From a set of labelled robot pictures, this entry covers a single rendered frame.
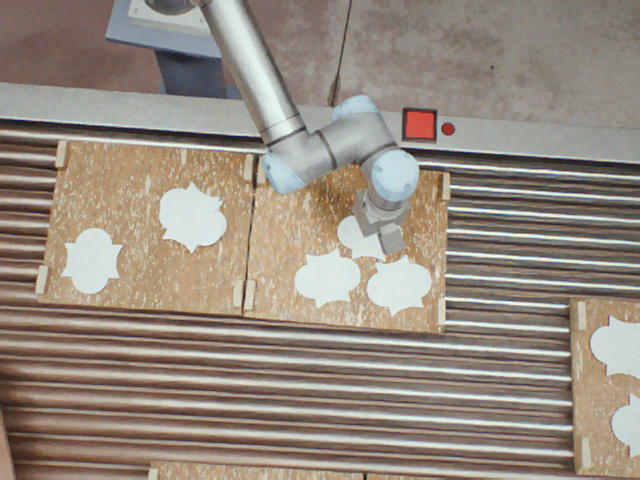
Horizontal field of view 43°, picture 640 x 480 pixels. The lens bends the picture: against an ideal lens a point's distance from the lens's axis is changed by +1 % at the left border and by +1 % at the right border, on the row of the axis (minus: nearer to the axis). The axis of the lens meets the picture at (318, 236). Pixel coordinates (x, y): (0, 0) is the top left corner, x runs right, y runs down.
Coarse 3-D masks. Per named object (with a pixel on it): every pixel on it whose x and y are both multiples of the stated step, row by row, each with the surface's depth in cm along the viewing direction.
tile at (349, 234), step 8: (352, 216) 170; (344, 224) 169; (352, 224) 169; (344, 232) 169; (352, 232) 169; (360, 232) 169; (344, 240) 168; (352, 240) 168; (360, 240) 168; (368, 240) 169; (376, 240) 169; (352, 248) 168; (360, 248) 168; (368, 248) 168; (376, 248) 168; (352, 256) 168; (360, 256) 168; (368, 256) 168; (376, 256) 168; (384, 256) 168
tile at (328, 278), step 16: (320, 256) 167; (336, 256) 167; (304, 272) 166; (320, 272) 166; (336, 272) 166; (352, 272) 167; (304, 288) 165; (320, 288) 165; (336, 288) 166; (352, 288) 166; (320, 304) 165
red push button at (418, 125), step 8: (408, 112) 178; (416, 112) 178; (408, 120) 178; (416, 120) 178; (424, 120) 178; (432, 120) 178; (408, 128) 177; (416, 128) 177; (424, 128) 177; (432, 128) 177; (408, 136) 177; (416, 136) 177; (424, 136) 177; (432, 136) 177
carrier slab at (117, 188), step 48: (96, 144) 172; (96, 192) 169; (144, 192) 170; (240, 192) 171; (48, 240) 166; (144, 240) 167; (240, 240) 168; (48, 288) 164; (144, 288) 165; (192, 288) 165
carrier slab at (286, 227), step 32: (256, 192) 171; (320, 192) 172; (352, 192) 172; (416, 192) 173; (256, 224) 169; (288, 224) 170; (320, 224) 170; (416, 224) 171; (256, 256) 167; (288, 256) 168; (416, 256) 169; (256, 288) 166; (288, 288) 166; (288, 320) 165; (320, 320) 165; (352, 320) 165; (384, 320) 165; (416, 320) 166
